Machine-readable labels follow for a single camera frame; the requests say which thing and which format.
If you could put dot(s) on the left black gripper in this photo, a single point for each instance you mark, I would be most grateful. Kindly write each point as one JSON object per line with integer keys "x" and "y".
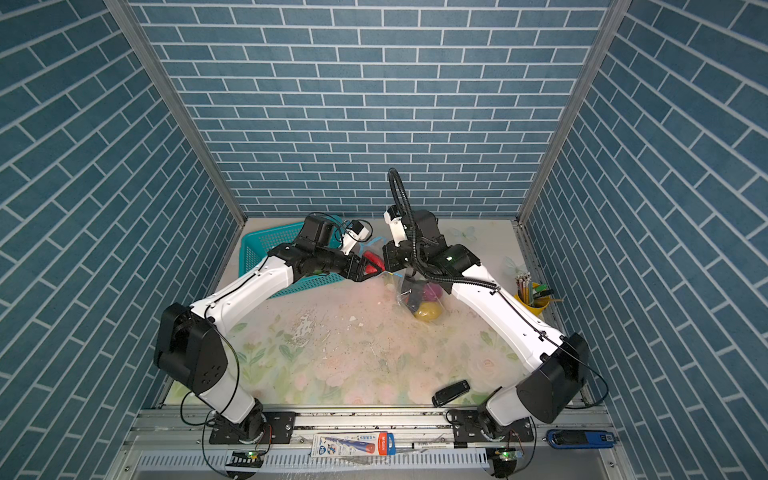
{"x": 357, "y": 274}

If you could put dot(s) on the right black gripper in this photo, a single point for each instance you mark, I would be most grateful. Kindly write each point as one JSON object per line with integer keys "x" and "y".
{"x": 391, "y": 252}

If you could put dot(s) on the clear zip top bag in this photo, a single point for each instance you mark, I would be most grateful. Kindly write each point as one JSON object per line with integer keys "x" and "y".
{"x": 406, "y": 286}

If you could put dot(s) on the red toy strawberry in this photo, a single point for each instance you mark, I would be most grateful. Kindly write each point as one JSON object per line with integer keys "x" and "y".
{"x": 375, "y": 264}

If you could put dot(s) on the yellow toy lemon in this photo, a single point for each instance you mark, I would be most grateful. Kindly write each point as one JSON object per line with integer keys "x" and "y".
{"x": 428, "y": 311}

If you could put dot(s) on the teal plastic basket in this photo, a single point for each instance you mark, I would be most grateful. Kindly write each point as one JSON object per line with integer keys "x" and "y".
{"x": 270, "y": 246}

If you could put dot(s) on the purple toy onion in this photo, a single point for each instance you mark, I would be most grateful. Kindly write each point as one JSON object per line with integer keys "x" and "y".
{"x": 432, "y": 292}

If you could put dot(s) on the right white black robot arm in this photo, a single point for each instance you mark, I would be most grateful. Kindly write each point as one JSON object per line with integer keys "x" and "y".
{"x": 556, "y": 365}

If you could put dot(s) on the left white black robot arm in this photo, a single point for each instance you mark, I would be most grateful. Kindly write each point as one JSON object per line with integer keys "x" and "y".
{"x": 192, "y": 345}

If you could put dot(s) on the yellow pencil cup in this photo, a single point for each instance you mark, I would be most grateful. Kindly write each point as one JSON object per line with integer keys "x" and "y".
{"x": 535, "y": 297}

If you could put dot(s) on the black remote control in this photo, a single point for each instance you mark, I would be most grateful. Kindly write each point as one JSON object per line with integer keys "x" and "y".
{"x": 450, "y": 393}

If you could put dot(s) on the red white blue package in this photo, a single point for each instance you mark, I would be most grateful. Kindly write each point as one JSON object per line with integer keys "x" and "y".
{"x": 347, "y": 445}

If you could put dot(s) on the blue black handheld tool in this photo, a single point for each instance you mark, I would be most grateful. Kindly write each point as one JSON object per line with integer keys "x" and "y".
{"x": 569, "y": 439}

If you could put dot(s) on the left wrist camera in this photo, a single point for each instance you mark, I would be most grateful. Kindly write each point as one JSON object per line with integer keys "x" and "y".
{"x": 326, "y": 230}

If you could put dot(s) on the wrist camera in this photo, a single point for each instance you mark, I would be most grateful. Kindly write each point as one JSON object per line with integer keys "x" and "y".
{"x": 394, "y": 219}
{"x": 326, "y": 230}

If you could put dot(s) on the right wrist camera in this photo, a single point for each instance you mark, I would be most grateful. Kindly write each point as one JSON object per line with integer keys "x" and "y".
{"x": 394, "y": 219}

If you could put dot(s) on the aluminium mounting rail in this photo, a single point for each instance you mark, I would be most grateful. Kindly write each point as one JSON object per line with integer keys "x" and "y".
{"x": 428, "y": 443}

